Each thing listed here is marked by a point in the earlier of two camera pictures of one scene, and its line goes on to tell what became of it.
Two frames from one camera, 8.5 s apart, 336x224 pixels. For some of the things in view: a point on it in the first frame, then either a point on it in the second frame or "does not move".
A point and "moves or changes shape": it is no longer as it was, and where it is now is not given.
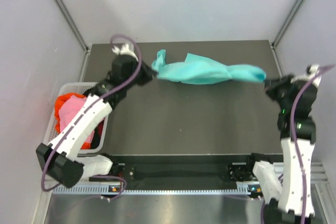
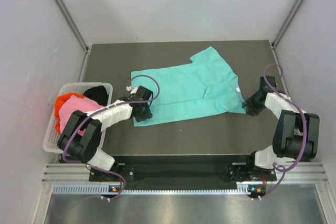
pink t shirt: [68, 109] does not move
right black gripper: [271, 85] -> [252, 110]
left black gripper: [148, 74] -> [147, 115]
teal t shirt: [199, 70] moves or changes shape
